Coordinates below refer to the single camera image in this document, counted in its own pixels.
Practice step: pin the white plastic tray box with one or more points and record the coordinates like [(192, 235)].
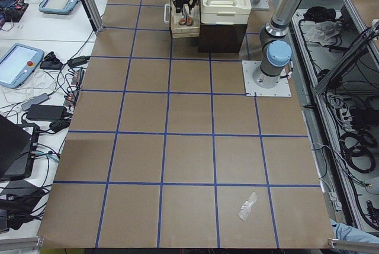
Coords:
[(226, 20)]

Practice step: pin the dark brown wooden cabinet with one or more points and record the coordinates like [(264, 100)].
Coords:
[(215, 38)]

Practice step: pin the far blue teach pendant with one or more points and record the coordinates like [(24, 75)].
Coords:
[(59, 7)]

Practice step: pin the blue teach pendant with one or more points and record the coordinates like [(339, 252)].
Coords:
[(18, 63), (59, 7)]

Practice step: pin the white crumpled cloth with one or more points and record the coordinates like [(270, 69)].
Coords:
[(325, 33)]

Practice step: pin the near blue teach pendant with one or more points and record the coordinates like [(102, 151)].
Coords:
[(18, 63)]

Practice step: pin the clear plastic wrapper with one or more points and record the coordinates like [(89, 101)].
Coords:
[(247, 206)]

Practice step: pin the black laptop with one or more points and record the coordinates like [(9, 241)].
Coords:
[(18, 144)]

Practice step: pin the wooden drawer with white handle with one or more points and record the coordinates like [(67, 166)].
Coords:
[(171, 18)]

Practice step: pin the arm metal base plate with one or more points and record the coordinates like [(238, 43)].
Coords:
[(258, 84)]

